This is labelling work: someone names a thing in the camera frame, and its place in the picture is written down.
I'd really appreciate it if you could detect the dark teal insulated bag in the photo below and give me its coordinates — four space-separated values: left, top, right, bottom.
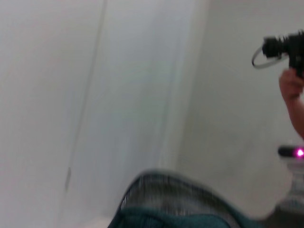
108 168 266 228

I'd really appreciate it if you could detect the person's forearm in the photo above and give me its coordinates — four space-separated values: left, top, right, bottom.
286 95 304 141

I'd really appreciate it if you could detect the black device with cable loop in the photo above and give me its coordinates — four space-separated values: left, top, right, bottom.
251 29 304 79

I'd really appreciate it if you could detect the person's hand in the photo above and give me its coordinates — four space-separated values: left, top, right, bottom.
279 70 304 102

